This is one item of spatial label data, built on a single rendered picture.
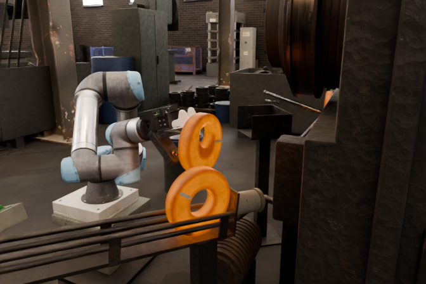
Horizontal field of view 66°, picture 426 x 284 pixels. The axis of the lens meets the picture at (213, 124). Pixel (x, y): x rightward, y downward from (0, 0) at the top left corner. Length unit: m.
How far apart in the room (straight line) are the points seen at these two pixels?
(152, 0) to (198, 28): 3.85
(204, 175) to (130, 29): 3.99
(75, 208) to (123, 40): 3.38
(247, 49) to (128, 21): 6.66
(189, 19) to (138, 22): 8.12
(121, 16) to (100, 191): 3.41
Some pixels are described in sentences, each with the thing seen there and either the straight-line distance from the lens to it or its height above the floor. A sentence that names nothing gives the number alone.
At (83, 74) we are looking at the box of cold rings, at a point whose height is 0.68.
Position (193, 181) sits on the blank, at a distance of 0.71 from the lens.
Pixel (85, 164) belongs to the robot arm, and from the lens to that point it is 1.01.
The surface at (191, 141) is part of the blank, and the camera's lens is 0.78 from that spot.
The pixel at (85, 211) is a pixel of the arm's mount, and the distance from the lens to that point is 1.56.
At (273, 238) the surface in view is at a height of 0.01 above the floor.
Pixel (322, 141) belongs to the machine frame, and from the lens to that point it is 0.67.
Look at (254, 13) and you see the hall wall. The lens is 11.67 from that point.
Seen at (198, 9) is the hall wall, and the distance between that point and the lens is 12.47.
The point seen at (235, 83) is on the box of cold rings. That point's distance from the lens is 3.67.
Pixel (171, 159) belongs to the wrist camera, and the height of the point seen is 0.75.
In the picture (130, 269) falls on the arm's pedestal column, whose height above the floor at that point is 0.02.
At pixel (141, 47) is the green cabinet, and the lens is 4.56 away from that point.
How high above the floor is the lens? 1.05
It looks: 14 degrees down
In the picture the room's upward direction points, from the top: straight up
